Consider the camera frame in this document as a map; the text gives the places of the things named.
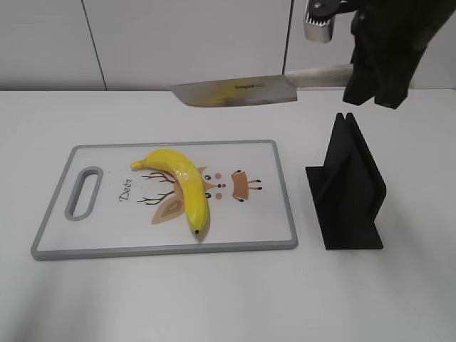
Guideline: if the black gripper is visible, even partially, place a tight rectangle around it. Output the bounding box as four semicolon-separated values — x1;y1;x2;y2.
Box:
343;1;451;109

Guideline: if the white-handled kitchen knife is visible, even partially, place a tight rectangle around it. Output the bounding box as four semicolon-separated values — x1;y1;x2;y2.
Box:
170;64;353;108

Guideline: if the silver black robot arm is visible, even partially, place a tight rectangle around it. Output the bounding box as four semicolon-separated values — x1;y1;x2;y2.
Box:
304;1;455;109

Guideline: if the yellow plastic banana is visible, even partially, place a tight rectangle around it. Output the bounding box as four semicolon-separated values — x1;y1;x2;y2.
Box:
130;150;209;234

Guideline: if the black knife stand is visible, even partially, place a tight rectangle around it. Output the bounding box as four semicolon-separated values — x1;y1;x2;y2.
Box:
306;113;387;250

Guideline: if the white grey-rimmed cutting board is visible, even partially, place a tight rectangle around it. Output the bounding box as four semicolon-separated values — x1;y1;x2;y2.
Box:
31;140;298;260

